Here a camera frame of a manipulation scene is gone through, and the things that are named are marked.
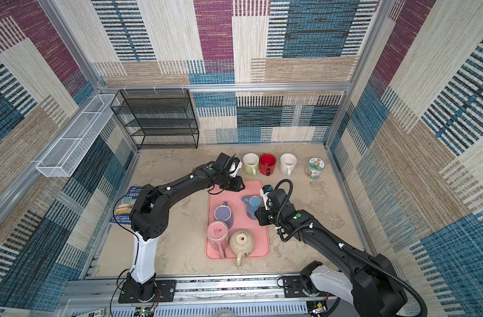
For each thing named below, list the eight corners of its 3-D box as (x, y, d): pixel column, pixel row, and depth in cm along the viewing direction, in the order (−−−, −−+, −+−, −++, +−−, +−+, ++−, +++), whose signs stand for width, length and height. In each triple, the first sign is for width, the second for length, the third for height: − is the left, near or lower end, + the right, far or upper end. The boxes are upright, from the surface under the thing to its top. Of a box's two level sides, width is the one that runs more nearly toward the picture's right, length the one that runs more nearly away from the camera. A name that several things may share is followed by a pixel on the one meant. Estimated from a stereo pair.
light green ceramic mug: (243, 181, 106) (243, 169, 98) (243, 165, 113) (243, 152, 105) (259, 181, 106) (260, 169, 98) (258, 164, 113) (259, 152, 105)
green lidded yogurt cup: (306, 179, 106) (310, 169, 100) (303, 167, 112) (307, 157, 105) (321, 179, 106) (326, 169, 100) (318, 167, 111) (322, 157, 105)
